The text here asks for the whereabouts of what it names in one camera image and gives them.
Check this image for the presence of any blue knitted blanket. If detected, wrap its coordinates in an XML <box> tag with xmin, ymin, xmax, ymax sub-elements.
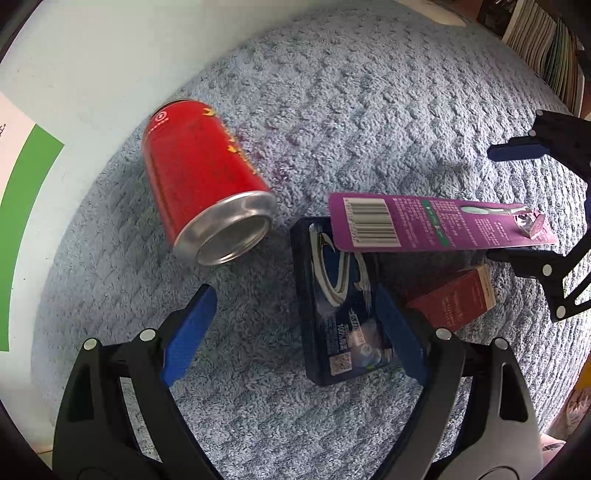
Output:
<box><xmin>28</xmin><ymin>0</ymin><xmax>591</xmax><ymax>480</ymax></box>

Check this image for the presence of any small cream red-trimmed box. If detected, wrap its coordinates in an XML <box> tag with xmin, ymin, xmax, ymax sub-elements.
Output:
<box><xmin>406</xmin><ymin>265</ymin><xmax>498</xmax><ymax>334</ymax></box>

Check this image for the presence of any purple razor blister package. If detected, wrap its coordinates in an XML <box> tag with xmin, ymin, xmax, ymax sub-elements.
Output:
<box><xmin>328</xmin><ymin>191</ymin><xmax>560</xmax><ymax>254</ymax></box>

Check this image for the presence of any clear plastic bag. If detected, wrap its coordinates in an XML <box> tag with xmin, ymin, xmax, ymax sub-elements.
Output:
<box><xmin>545</xmin><ymin>387</ymin><xmax>583</xmax><ymax>455</ymax></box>

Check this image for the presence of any row of pale books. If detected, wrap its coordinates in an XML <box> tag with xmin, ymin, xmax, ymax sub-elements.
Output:
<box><xmin>502</xmin><ymin>0</ymin><xmax>557</xmax><ymax>63</ymax></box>

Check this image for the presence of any white lamp stand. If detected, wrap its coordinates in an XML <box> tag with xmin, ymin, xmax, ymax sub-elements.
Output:
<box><xmin>416</xmin><ymin>0</ymin><xmax>472</xmax><ymax>26</ymax></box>

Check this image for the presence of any row of colourful books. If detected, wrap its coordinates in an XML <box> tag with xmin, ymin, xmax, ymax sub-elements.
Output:
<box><xmin>538</xmin><ymin>18</ymin><xmax>585</xmax><ymax>112</ymax></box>

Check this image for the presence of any dark blue box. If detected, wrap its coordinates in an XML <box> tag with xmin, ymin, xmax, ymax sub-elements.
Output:
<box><xmin>291</xmin><ymin>217</ymin><xmax>402</xmax><ymax>387</ymax></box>

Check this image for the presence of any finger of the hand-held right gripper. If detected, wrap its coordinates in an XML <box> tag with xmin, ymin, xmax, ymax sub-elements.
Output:
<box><xmin>485</xmin><ymin>226</ymin><xmax>591</xmax><ymax>324</ymax></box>
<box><xmin>487</xmin><ymin>110</ymin><xmax>591</xmax><ymax>185</ymax></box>

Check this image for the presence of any wooden bookshelf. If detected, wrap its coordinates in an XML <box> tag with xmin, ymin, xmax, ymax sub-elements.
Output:
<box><xmin>475</xmin><ymin>0</ymin><xmax>591</xmax><ymax>116</ymax></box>

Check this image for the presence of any green striped wall poster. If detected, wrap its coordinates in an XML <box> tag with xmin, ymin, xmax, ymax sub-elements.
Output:
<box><xmin>0</xmin><ymin>90</ymin><xmax>65</xmax><ymax>354</ymax></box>

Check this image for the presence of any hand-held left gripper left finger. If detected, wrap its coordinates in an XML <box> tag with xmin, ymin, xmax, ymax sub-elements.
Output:
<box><xmin>52</xmin><ymin>284</ymin><xmax>222</xmax><ymax>480</ymax></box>

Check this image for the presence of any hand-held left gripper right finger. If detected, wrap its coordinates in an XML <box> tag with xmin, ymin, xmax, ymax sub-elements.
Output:
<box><xmin>374</xmin><ymin>285</ymin><xmax>544</xmax><ymax>480</ymax></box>

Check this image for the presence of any red drink can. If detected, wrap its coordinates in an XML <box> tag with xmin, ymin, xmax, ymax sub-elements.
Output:
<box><xmin>141</xmin><ymin>99</ymin><xmax>279</xmax><ymax>267</ymax></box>

